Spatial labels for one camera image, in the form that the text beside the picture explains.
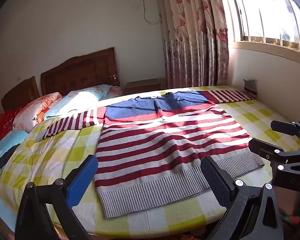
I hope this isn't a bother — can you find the yellow white checkered blanket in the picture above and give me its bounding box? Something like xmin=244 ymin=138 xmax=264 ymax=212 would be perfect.
xmin=0 ymin=86 xmax=300 ymax=236

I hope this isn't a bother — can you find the pink floral cushion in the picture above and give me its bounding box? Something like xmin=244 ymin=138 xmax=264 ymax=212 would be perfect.
xmin=107 ymin=85 xmax=124 ymax=98

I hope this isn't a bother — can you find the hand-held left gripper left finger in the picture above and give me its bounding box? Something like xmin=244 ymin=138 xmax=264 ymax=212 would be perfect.
xmin=15 ymin=154 xmax=98 ymax=240

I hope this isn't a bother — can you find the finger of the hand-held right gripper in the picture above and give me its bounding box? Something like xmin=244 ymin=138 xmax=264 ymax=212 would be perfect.
xmin=248 ymin=138 xmax=290 ymax=167
xmin=270 ymin=120 xmax=300 ymax=143

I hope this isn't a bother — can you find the orange floral pillow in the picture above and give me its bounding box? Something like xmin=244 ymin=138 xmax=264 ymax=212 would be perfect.
xmin=12 ymin=92 xmax=63 ymax=133

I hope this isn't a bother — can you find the red patterned bedding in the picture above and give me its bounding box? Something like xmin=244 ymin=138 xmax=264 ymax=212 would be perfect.
xmin=0 ymin=109 xmax=22 ymax=149

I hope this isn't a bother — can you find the large carved wooden headboard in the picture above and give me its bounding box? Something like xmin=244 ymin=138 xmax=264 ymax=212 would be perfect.
xmin=41 ymin=47 xmax=120 ymax=97

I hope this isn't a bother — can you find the wooden nightstand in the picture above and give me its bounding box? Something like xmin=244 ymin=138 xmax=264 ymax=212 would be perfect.
xmin=126 ymin=78 xmax=165 ymax=95

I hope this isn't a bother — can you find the white air conditioner cable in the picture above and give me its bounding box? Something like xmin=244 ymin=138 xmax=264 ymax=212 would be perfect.
xmin=141 ymin=0 xmax=163 ymax=26

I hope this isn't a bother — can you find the barred window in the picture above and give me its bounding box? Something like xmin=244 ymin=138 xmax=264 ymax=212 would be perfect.
xmin=221 ymin=0 xmax=300 ymax=53

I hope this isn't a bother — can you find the red white striped knit sweater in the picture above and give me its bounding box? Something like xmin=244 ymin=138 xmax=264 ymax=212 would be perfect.
xmin=35 ymin=90 xmax=265 ymax=218

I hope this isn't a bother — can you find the light blue pillow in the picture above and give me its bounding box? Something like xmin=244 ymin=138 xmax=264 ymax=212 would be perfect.
xmin=43 ymin=84 xmax=112 ymax=120

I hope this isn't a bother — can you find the pink floral curtain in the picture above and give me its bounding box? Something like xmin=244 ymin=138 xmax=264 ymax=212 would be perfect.
xmin=154 ymin=0 xmax=230 ymax=89

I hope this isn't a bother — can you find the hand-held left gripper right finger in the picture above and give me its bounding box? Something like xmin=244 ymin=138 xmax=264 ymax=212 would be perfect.
xmin=200 ymin=156 xmax=284 ymax=240

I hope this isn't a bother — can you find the small wooden headboard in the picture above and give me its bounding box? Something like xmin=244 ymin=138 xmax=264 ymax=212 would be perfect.
xmin=1 ymin=76 xmax=40 ymax=111

